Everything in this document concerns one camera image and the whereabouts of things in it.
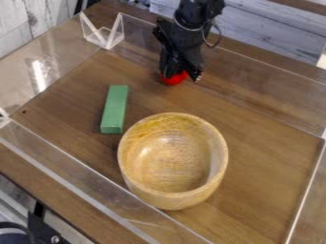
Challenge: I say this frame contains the red plush strawberry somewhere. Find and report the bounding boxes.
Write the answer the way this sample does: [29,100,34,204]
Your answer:
[160,71,188,86]

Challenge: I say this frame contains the black clamp mount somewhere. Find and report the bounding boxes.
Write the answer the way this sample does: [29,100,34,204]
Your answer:
[0,202,72,244]

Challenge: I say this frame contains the green rectangular block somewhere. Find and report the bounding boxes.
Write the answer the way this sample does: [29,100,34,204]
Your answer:
[100,85,128,134]

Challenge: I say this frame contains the clear acrylic tray walls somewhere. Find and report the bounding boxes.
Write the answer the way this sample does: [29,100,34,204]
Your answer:
[0,17,326,244]

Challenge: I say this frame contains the wooden bowl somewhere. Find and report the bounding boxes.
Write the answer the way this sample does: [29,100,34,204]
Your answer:
[117,112,229,210]

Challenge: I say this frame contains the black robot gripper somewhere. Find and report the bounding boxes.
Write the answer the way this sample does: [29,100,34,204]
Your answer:
[152,0,225,82]

